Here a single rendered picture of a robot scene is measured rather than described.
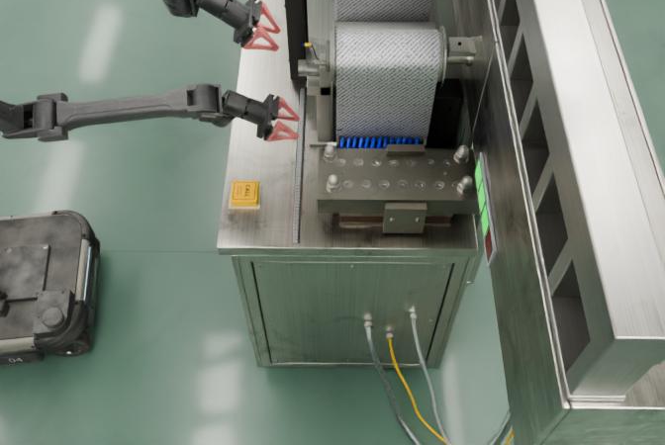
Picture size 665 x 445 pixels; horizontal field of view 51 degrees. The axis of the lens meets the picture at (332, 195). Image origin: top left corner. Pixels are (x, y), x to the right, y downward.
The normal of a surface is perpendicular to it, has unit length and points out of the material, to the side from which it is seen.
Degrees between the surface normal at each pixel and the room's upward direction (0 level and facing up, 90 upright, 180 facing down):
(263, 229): 0
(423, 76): 90
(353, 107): 90
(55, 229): 0
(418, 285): 90
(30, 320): 0
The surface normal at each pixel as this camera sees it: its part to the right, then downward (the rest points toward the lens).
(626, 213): 0.00, -0.58
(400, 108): -0.01, 0.82
